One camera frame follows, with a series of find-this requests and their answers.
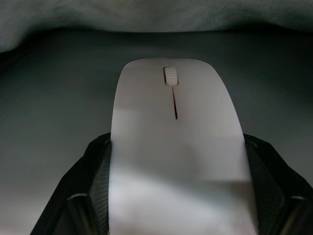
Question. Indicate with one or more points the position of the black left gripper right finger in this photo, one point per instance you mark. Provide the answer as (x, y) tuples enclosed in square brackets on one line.
[(274, 186)]

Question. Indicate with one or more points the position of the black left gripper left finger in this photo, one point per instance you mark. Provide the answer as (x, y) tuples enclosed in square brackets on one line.
[(80, 186)]

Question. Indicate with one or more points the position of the white computer mouse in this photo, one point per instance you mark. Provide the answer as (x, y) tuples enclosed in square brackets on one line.
[(176, 156)]

